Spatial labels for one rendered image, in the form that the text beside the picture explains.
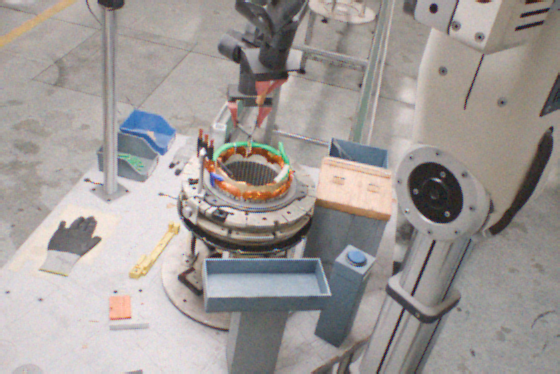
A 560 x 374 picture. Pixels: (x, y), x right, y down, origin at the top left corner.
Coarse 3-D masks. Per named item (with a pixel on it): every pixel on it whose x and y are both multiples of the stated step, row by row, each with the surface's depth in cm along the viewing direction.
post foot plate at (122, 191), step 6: (96, 186) 181; (102, 186) 181; (120, 186) 183; (96, 192) 178; (102, 192) 179; (114, 192) 180; (120, 192) 180; (126, 192) 181; (102, 198) 177; (108, 198) 177; (114, 198) 178
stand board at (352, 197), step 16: (336, 160) 161; (320, 176) 154; (352, 176) 156; (368, 176) 158; (320, 192) 148; (336, 192) 149; (352, 192) 150; (368, 192) 152; (384, 192) 153; (336, 208) 147; (352, 208) 146; (368, 208) 146; (384, 208) 147
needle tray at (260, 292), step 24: (216, 264) 124; (240, 264) 125; (264, 264) 126; (288, 264) 128; (312, 264) 129; (216, 288) 122; (240, 288) 123; (264, 288) 124; (288, 288) 125; (312, 288) 127; (216, 312) 117; (240, 312) 121; (264, 312) 122; (288, 312) 123; (240, 336) 125; (264, 336) 127; (240, 360) 130; (264, 360) 132
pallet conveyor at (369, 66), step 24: (384, 0) 384; (312, 24) 434; (384, 24) 348; (312, 48) 319; (384, 48) 308; (360, 96) 267; (216, 120) 223; (240, 120) 236; (360, 120) 247; (264, 144) 357
